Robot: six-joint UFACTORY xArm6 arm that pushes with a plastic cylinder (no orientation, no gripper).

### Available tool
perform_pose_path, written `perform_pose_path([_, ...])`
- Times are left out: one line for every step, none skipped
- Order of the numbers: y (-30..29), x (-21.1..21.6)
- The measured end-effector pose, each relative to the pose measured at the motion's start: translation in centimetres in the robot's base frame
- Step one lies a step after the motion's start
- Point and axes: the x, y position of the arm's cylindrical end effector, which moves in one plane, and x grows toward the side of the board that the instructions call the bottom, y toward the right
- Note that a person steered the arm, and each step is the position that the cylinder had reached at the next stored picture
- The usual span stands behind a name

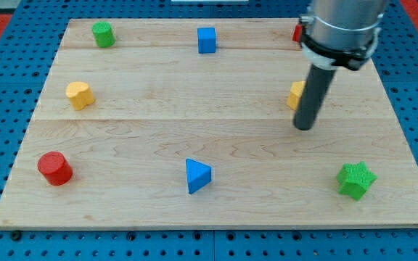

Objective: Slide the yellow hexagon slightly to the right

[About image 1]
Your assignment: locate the yellow heart block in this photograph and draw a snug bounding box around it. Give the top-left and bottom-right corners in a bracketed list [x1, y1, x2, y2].
[65, 81, 95, 110]

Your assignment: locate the blue cube block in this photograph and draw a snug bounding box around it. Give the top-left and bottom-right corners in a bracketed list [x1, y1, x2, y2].
[197, 28, 216, 54]

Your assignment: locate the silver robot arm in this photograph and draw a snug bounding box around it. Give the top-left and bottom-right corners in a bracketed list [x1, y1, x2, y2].
[299, 0, 389, 71]

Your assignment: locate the blue triangle block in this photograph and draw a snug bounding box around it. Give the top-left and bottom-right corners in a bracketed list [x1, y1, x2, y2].
[185, 159, 212, 194]

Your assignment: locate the red cylinder block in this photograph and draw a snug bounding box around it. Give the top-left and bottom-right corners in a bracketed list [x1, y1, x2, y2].
[37, 152, 73, 186]

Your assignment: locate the red block behind arm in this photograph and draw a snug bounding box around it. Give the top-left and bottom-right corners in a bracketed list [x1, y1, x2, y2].
[292, 24, 303, 43]

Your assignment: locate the wooden board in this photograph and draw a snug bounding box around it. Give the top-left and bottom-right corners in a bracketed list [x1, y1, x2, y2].
[0, 19, 418, 231]

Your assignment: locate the green star block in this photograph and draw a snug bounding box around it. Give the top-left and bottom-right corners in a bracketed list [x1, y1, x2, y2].
[336, 162, 378, 201]

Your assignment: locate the green cylinder block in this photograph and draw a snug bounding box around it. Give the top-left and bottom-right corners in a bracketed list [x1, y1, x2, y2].
[91, 21, 115, 48]

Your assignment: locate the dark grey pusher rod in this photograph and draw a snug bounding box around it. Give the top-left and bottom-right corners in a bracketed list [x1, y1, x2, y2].
[292, 65, 335, 131]

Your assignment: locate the yellow hexagon block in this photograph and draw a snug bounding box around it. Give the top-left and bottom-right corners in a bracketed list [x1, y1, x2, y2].
[287, 81, 306, 110]

